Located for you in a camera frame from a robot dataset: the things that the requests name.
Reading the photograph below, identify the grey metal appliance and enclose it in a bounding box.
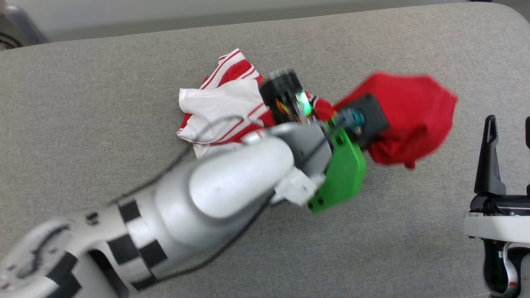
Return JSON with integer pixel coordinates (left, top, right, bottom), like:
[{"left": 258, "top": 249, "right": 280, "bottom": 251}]
[{"left": 0, "top": 4, "right": 48, "bottom": 51}]

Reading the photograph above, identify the red white basketball jersey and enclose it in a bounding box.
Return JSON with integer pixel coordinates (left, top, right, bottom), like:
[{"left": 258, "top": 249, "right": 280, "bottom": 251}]
[{"left": 177, "top": 49, "right": 458, "bottom": 170}]

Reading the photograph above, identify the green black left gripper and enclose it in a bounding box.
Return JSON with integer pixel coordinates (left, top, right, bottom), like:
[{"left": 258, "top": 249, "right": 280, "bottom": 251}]
[{"left": 260, "top": 70, "right": 367, "bottom": 214}]

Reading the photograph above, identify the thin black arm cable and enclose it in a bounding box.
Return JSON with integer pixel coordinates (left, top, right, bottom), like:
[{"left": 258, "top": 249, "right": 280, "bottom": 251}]
[{"left": 108, "top": 115, "right": 275, "bottom": 287}]

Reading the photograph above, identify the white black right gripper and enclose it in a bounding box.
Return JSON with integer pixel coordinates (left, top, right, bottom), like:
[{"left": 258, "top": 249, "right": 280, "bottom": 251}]
[{"left": 464, "top": 115, "right": 530, "bottom": 243}]

